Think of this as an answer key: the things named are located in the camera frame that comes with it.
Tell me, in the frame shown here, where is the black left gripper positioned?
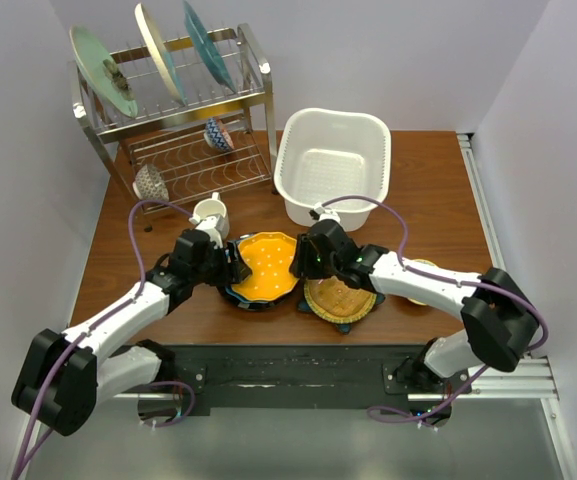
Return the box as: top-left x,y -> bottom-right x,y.
190,239 -> 251,287

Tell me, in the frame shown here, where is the blue polka dot plate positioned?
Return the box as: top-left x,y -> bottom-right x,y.
222,286 -> 295,309

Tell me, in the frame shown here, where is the yellow polka dot plate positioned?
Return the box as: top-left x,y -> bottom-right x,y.
230,230 -> 301,299

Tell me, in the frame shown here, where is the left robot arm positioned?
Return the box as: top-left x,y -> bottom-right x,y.
11,230 -> 252,436

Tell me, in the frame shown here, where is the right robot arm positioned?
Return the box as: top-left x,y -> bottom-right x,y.
290,219 -> 547,393

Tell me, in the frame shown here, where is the white plastic bin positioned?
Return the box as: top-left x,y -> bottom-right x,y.
274,108 -> 392,231

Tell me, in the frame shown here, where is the yellow woven pattern plate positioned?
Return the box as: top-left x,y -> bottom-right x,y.
299,277 -> 377,325

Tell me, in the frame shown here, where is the white ceramic mug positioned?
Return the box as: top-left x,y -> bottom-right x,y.
192,192 -> 230,240

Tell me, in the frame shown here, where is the dark teal star plate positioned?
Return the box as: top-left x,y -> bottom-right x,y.
297,294 -> 385,335

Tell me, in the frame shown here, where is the small bowl yellow sun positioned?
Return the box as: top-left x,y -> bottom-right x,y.
405,258 -> 439,307

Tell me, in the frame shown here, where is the grey patterned bowl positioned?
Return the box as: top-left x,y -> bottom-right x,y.
132,164 -> 169,202

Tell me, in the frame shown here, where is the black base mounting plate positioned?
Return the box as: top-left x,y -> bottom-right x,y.
159,345 -> 469,416

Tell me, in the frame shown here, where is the blue zigzag pattern bowl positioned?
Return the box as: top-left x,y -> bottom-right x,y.
204,117 -> 234,153

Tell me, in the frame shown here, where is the stainless steel dish rack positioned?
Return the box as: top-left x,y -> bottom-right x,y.
68,23 -> 277,206

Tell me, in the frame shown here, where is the cream teal plate in rack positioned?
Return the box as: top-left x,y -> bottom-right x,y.
134,3 -> 187,106

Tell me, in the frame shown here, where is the pale green plate in rack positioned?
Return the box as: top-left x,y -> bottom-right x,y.
69,26 -> 138,118

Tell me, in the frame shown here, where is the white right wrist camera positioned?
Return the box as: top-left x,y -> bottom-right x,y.
309,202 -> 341,223

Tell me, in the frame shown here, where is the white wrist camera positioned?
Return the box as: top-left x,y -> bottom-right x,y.
309,202 -> 341,223
190,214 -> 226,248

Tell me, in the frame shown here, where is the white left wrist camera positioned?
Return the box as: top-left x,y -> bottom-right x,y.
190,214 -> 226,248

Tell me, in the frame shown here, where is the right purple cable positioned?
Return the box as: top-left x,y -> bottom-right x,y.
312,194 -> 550,424

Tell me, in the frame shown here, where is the aluminium frame rail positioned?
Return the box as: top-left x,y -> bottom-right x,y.
457,133 -> 577,479

